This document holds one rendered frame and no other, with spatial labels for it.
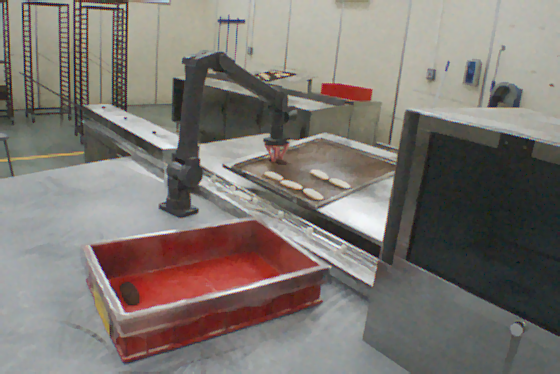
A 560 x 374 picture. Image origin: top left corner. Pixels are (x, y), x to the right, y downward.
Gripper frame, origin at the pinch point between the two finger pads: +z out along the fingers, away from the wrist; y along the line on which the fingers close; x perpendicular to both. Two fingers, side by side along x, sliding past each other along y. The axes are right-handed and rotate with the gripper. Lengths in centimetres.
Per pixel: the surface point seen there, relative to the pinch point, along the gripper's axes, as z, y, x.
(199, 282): 4, -74, -45
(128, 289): 2, -89, -40
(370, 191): 1.6, -0.3, -45.8
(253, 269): 6, -59, -48
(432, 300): -10, -61, -97
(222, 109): 51, 212, 299
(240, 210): 4.0, -39.0, -21.2
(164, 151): -1.8, -29.7, 38.3
